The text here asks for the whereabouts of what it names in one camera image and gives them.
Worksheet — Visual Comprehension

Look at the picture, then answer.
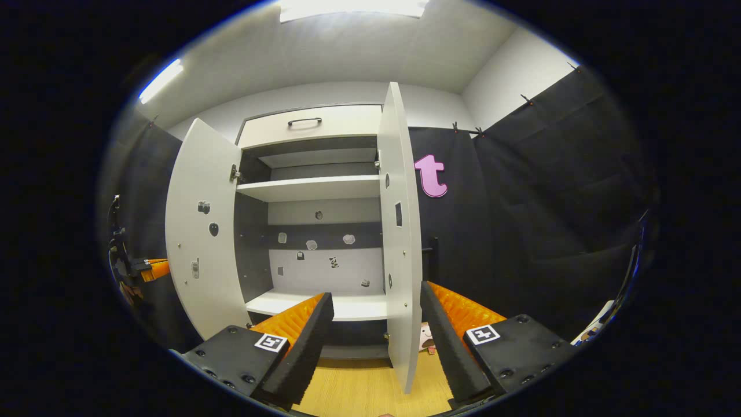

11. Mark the black backdrop cloth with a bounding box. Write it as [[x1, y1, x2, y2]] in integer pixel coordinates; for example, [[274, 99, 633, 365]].
[[96, 64, 661, 351]]

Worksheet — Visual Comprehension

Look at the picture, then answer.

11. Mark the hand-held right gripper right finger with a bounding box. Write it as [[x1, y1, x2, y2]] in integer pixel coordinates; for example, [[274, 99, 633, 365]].
[[420, 281, 579, 407]]

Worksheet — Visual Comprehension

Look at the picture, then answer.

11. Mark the ceiling light panel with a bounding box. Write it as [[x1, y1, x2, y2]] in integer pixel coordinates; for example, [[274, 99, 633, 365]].
[[138, 58, 184, 105], [280, 0, 430, 23]]

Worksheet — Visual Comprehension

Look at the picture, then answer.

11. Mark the beige cabinet drawer black handle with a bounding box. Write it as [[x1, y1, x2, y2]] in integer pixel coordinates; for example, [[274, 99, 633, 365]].
[[237, 105, 383, 149]]

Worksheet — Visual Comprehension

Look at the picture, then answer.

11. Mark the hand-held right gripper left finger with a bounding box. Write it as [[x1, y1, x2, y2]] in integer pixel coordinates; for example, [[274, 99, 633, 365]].
[[171, 292, 335, 409]]

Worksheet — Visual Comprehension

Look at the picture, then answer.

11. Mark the white printed paper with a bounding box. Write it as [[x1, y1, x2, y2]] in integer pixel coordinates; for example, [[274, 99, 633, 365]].
[[573, 300, 614, 346]]

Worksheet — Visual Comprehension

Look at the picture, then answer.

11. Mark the beige double-door shoe cabinet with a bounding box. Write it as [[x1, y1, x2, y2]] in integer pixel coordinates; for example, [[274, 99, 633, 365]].
[[234, 104, 390, 360]]

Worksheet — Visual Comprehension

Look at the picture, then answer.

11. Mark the beige shoe cabinet door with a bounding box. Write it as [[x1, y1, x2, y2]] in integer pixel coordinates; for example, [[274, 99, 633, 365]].
[[376, 82, 439, 394], [165, 118, 251, 341]]

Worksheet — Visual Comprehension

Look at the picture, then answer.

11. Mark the white cabinet shelf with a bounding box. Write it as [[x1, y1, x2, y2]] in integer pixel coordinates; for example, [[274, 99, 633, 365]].
[[245, 290, 387, 322], [236, 175, 381, 203]]

